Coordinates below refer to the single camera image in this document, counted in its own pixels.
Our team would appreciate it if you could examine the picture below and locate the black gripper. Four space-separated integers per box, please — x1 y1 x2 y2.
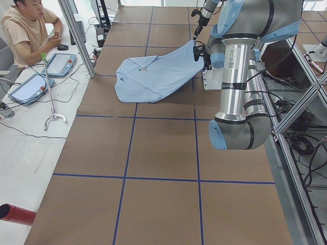
193 44 212 70
193 25 203 40

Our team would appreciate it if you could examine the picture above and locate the light blue t-shirt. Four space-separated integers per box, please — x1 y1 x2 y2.
114 40 204 103

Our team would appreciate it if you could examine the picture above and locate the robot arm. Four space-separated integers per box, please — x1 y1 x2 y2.
192 1 230 43
192 1 303 150

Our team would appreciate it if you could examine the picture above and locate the black keyboard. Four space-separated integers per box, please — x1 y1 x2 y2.
69 20 87 46

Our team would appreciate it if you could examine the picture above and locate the black computer mouse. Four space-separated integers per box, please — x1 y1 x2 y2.
57 44 69 51

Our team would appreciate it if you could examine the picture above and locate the blue teach pendant far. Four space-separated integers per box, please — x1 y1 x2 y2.
41 53 77 78

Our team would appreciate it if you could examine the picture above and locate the blue teach pendant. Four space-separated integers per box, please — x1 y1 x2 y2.
41 53 77 78
8 73 48 105

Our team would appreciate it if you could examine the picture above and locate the metal reacher grabber stick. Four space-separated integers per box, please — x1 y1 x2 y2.
41 53 68 131

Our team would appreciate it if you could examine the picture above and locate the seated man in beige shirt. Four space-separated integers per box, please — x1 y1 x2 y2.
2 1 63 68

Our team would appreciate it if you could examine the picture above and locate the blue teach pendant near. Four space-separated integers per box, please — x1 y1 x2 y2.
8 73 48 105

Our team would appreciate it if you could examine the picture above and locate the red cylinder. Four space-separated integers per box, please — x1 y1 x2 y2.
1 204 37 226

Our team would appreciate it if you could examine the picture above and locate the aluminium frame post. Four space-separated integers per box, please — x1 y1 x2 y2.
58 0 96 78

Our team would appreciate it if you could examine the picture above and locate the aluminium frame rail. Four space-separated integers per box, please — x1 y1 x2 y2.
255 39 326 244

